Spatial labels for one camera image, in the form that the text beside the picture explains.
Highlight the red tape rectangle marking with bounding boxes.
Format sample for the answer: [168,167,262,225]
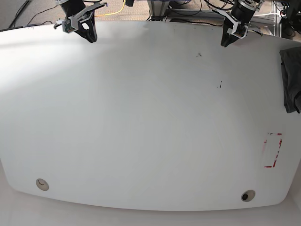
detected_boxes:
[262,133,283,169]

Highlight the table grommet hole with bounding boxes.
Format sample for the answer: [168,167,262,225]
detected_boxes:
[241,190,256,202]
[36,178,49,191]

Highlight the yellow cable on floor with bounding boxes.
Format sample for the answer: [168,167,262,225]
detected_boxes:
[95,0,125,17]

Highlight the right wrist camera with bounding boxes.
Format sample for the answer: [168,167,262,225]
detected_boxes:
[62,19,76,33]

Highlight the right table grommet hole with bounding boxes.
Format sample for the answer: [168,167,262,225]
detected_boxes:
[241,190,256,202]

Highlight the dark grey t-shirt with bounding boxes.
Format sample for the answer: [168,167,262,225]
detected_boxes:
[279,47,301,113]

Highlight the left table grommet hole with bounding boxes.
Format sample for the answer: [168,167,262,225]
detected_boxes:
[36,178,49,191]

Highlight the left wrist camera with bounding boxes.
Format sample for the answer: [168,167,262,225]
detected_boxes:
[231,22,248,39]

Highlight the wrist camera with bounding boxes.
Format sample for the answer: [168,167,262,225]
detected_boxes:
[62,19,76,33]
[231,22,248,39]

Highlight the aluminium frame stand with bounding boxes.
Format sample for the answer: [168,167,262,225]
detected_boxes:
[148,0,282,37]

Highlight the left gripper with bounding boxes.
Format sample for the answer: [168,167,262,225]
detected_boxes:
[212,0,263,47]

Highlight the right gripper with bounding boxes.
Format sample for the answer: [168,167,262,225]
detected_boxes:
[54,0,108,43]

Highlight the black cables on floor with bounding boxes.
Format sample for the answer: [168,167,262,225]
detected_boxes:
[0,0,64,31]

